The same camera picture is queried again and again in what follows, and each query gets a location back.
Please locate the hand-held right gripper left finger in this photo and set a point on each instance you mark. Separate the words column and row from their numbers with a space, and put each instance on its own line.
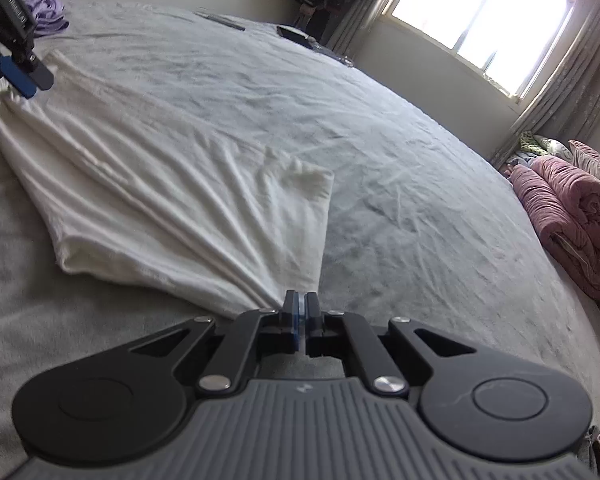
column 295, row 320

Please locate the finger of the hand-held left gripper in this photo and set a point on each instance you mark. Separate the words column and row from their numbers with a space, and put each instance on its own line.
column 42, row 77
column 17, row 77

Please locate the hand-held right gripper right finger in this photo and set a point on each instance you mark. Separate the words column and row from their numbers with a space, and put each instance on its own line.
column 308, row 320

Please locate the white t-shirt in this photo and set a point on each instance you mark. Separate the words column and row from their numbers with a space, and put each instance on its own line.
column 155, row 185

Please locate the blue grey clothes pile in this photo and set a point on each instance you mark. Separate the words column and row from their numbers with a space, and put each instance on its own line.
column 517, row 162

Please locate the purple garment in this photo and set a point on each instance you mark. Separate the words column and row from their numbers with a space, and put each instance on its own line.
column 47, row 12

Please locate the bed with grey sheet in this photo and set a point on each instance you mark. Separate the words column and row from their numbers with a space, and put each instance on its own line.
column 405, row 185

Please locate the black remote control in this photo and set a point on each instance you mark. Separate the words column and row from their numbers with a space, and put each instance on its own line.
column 220, row 19

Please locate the dark flat object on bed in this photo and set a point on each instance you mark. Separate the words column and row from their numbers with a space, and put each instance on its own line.
column 340, row 57

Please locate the pink folded quilt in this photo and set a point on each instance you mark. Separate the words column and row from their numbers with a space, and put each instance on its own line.
column 570, row 210

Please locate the grey patterned curtain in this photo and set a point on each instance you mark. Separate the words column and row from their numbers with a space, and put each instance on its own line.
column 570, row 85
column 365, row 15

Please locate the grey pink pillow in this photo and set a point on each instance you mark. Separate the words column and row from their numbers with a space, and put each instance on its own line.
column 597, row 162

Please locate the window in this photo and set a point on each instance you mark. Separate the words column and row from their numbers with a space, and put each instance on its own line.
column 480, row 15

